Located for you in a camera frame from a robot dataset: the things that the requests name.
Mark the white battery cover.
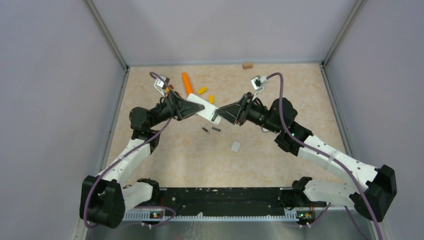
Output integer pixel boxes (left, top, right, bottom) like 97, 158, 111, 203
230, 141, 241, 152

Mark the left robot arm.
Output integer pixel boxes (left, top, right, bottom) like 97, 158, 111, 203
79, 91, 205, 229

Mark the orange toy microphone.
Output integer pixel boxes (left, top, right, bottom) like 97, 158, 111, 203
181, 72, 193, 96

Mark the yellow block lower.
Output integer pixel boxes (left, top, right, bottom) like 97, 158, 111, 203
208, 94, 215, 104

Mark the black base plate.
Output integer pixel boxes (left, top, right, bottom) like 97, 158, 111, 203
145, 187, 327, 217

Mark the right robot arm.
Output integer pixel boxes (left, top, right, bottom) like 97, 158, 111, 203
216, 92, 398, 223

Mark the yellow block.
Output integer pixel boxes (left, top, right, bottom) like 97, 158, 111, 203
197, 86, 208, 95
208, 94, 215, 104

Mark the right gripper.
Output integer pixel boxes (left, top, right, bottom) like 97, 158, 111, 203
215, 92, 281, 134

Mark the white remote with dark screen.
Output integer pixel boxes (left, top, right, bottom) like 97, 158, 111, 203
187, 93, 222, 125

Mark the yellow block upper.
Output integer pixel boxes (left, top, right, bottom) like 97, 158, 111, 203
197, 86, 208, 95

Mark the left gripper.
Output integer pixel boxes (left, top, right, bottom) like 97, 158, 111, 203
149, 89, 205, 128

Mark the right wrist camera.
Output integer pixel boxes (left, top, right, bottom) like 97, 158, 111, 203
250, 75, 268, 101

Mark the brown wooden block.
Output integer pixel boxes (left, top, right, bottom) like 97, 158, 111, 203
242, 62, 253, 70

